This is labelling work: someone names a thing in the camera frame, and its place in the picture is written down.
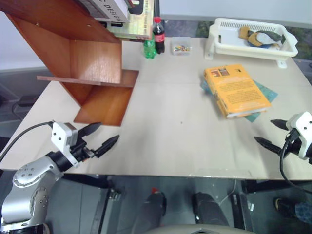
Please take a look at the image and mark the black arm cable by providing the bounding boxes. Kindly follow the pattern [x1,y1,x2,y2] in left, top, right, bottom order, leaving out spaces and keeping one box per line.
[0,120,54,164]
[279,127,312,189]

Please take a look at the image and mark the clear plastic container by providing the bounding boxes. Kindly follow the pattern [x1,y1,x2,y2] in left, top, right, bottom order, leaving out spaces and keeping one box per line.
[170,36,192,57]

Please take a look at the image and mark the yellow green book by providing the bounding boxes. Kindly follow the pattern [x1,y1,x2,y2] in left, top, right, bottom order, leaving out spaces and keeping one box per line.
[107,0,155,40]

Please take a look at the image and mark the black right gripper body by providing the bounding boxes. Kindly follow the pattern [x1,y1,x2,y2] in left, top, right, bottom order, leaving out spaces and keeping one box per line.
[280,139,302,156]

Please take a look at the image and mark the teal thin book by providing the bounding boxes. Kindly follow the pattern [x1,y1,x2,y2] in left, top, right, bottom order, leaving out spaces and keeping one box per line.
[200,78,279,123]

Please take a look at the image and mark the brown wooden bookshelf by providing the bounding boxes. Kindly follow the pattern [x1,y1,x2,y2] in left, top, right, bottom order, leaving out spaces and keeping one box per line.
[0,0,140,127]

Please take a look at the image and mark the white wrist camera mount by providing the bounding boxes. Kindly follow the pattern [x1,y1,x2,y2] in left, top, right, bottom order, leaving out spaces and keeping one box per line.
[285,111,312,160]
[51,121,80,169]

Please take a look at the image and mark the thin white cable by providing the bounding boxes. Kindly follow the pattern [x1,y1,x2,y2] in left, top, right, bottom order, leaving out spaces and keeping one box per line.
[218,179,238,206]

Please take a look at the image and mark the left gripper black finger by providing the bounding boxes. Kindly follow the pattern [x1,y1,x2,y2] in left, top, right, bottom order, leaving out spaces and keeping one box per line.
[95,135,120,158]
[78,122,102,142]

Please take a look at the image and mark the cola bottle with red label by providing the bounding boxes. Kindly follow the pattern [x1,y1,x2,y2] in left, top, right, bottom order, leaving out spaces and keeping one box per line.
[152,16,166,55]

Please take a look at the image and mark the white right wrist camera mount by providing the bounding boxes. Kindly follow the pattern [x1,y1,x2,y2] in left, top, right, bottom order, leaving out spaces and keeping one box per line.
[285,111,312,160]

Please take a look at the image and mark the grey robot body edge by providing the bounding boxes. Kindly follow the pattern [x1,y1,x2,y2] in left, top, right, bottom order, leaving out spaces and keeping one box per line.
[143,224,259,234]

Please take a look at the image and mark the white plastic basket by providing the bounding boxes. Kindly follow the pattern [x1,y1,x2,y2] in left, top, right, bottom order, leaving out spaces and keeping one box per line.
[204,17,299,69]

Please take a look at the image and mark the black box on floor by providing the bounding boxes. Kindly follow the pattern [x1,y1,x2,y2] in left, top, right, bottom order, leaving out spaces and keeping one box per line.
[11,94,40,115]

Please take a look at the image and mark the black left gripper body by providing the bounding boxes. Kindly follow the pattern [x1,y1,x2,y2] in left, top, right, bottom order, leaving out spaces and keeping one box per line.
[70,139,97,162]

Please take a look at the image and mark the colourful small pieces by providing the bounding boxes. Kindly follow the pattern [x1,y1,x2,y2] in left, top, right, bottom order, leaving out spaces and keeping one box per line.
[172,44,191,52]

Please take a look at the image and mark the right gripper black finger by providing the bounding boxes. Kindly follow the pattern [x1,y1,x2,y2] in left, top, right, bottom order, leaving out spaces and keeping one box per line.
[270,118,289,131]
[253,136,283,155]

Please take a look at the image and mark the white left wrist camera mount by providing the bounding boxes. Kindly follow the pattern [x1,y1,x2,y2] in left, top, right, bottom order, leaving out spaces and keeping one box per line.
[51,121,80,169]

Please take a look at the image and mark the orange hardcover book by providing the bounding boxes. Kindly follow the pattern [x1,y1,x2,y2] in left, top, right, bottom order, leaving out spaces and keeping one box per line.
[203,63,273,119]

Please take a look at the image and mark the black shoe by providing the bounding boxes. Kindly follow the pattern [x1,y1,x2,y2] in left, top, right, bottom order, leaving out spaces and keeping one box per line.
[275,197,297,218]

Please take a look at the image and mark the black metal table frame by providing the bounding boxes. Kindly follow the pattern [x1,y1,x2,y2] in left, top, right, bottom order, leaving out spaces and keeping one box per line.
[60,174,312,234]

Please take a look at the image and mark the yellow brown cloth piece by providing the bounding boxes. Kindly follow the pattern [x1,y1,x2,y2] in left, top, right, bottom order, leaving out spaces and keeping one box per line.
[238,26,261,47]

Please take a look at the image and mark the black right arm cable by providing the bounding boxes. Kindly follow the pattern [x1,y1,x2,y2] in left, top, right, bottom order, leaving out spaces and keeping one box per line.
[279,127,312,189]

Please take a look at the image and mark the dark rounded shape with red tip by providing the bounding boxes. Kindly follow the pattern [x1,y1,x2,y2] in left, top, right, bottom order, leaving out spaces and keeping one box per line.
[138,187,168,231]

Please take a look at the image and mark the blue trouser leg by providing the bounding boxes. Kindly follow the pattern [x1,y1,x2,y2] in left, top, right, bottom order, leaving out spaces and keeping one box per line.
[293,201,312,223]

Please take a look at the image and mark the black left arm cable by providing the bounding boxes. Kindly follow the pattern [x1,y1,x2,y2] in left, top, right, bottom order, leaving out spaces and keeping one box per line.
[0,120,54,164]

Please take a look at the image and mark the green plastic bottle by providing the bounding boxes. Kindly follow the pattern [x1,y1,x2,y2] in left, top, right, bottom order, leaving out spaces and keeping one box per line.
[143,39,157,59]

